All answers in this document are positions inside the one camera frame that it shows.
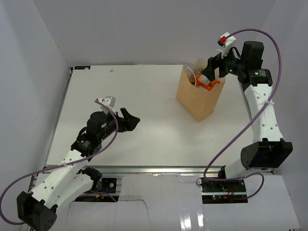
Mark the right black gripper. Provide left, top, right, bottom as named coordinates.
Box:
left=202, top=45, right=246, bottom=82

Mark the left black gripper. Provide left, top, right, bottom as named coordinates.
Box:
left=99, top=108, right=140, bottom=141

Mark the orange white snack bag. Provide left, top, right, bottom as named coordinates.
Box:
left=195, top=73, right=220, bottom=91

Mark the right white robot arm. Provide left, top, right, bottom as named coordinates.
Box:
left=202, top=41, right=293, bottom=192

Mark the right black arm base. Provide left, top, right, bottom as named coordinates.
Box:
left=196, top=178, right=246, bottom=193

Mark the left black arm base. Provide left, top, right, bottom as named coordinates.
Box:
left=98, top=178, right=117, bottom=193

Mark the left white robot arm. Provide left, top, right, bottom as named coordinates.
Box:
left=17, top=108, right=140, bottom=231

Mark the brown paper bag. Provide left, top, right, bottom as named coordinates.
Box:
left=176, top=58, right=225, bottom=122

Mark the left table logo sticker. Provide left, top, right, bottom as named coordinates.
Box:
left=74, top=65, right=91, bottom=70

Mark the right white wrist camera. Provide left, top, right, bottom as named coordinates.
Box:
left=218, top=32, right=236, bottom=58

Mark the aluminium table frame rail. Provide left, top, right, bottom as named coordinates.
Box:
left=26, top=64, right=275, bottom=200

